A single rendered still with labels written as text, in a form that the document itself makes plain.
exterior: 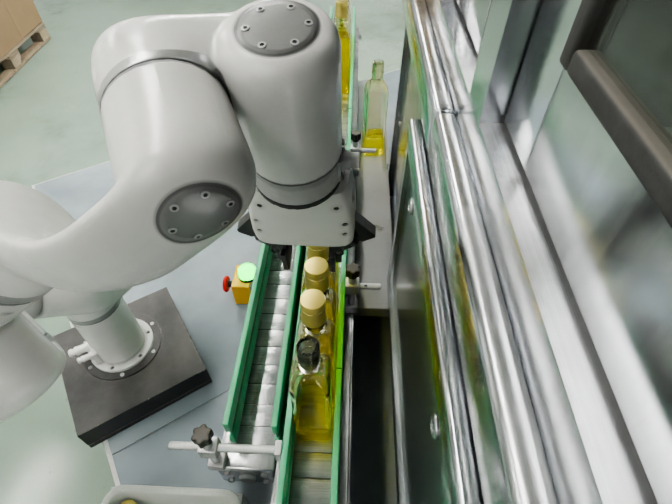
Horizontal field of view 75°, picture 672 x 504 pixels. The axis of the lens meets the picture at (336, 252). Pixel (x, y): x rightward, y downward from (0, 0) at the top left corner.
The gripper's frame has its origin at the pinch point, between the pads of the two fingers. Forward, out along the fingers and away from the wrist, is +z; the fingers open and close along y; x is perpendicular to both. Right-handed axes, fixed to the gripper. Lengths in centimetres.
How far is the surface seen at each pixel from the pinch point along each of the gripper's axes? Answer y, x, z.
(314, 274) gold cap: 0.1, -1.6, 9.7
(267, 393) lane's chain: 9.1, 10.5, 35.6
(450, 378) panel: -12.7, 15.8, -11.3
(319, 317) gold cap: -0.9, 4.3, 10.4
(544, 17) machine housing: -16.7, -4.4, -26.5
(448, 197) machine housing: -12.8, 1.5, -14.2
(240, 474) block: 11.7, 23.5, 34.4
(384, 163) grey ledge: -13, -56, 53
